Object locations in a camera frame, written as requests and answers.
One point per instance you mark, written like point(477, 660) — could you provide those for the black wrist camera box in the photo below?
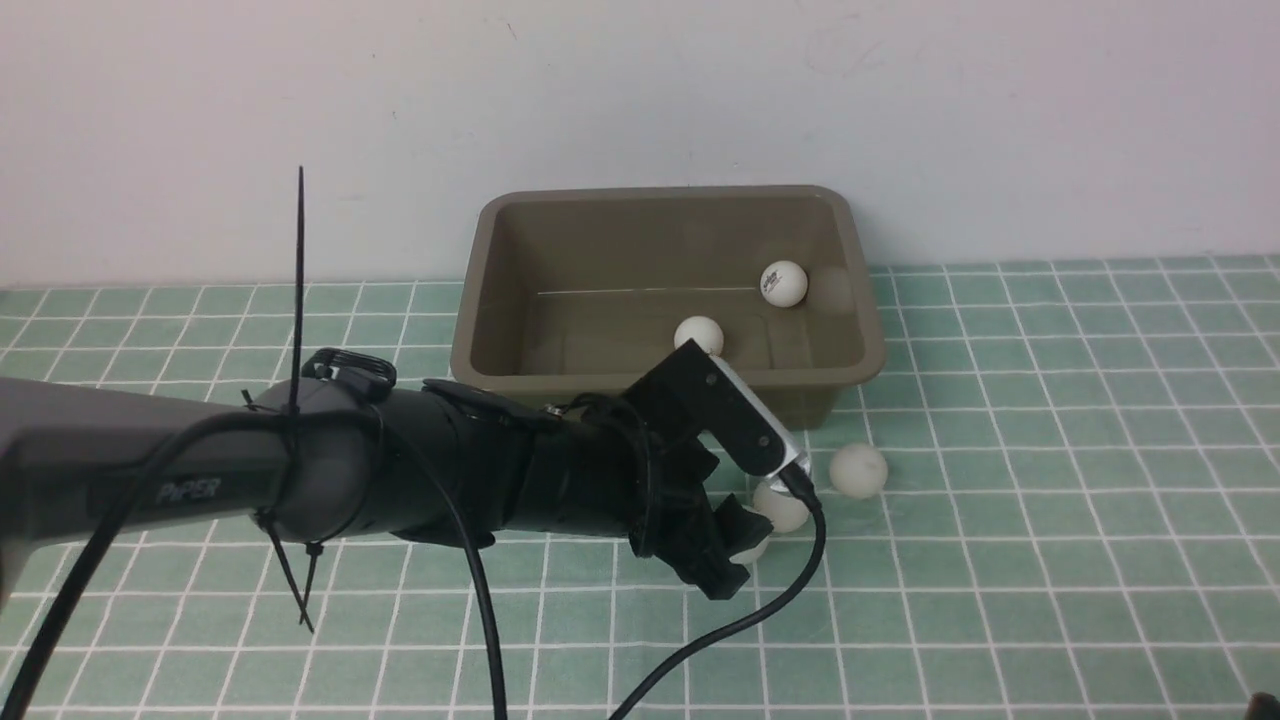
point(690, 393)

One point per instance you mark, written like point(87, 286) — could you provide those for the dark object bottom right corner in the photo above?
point(1262, 706)

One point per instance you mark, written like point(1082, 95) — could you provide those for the white ball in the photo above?
point(784, 284)
point(858, 471)
point(752, 554)
point(705, 332)
point(785, 513)

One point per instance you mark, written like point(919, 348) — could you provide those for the olive green plastic bin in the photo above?
point(568, 291)

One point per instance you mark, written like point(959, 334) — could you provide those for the black zip tie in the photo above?
point(266, 519)

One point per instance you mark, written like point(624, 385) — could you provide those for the green checkered tablecloth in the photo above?
point(1080, 521)

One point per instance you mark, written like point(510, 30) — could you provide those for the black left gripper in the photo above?
point(674, 520)

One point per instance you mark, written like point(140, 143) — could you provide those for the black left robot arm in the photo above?
point(347, 454)

